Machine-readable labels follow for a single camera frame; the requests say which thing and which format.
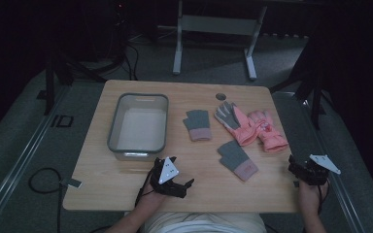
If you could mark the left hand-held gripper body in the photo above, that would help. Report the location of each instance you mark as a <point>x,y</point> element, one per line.
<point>168,171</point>

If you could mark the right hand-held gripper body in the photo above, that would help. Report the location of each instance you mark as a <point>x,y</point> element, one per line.
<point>317,168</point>

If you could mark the person's right hand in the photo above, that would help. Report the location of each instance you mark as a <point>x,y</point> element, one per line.
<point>311,194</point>

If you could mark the person's left hand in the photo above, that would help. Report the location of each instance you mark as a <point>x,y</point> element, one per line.
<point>151,196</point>

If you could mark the person's white shirt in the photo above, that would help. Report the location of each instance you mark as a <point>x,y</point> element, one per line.
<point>204,223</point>

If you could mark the grey plastic storage bin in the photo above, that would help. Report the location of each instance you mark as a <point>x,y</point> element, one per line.
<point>141,127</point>

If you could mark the grey knit glove pink cuff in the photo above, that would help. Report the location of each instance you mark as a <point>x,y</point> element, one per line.
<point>198,124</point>
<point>238,160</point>

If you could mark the pink ski glove grey palm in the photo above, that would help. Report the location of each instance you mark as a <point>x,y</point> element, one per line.
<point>236,123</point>

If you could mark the black tripod stand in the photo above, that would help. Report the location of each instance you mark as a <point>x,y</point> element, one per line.
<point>311,87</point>
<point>61,74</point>

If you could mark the metal floor rail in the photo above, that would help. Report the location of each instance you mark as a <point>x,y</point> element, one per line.
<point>333,181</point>
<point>19,165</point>

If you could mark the white metal desk frame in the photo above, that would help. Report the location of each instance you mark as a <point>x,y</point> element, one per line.
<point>217,26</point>

